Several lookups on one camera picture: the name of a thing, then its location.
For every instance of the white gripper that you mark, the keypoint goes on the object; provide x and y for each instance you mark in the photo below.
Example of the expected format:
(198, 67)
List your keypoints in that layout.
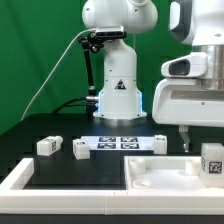
(183, 102)

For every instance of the white square table top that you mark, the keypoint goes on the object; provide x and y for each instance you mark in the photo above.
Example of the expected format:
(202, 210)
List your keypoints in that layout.
(172, 173)

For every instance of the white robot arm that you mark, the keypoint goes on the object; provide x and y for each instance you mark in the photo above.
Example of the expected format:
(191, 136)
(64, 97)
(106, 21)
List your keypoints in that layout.
(198, 23)

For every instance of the white fiducial marker sheet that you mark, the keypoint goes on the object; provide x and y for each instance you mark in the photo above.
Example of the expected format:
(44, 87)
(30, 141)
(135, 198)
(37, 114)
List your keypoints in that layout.
(119, 142)

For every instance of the white U-shaped fence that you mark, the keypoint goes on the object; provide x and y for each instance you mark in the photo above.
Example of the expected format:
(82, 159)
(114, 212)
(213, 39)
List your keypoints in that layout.
(15, 199)

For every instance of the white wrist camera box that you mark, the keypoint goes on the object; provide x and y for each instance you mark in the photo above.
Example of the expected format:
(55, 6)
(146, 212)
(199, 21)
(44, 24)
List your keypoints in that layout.
(190, 66)

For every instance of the black mounted camera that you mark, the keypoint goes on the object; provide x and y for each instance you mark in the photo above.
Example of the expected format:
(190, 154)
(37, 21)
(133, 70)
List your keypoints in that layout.
(111, 32)

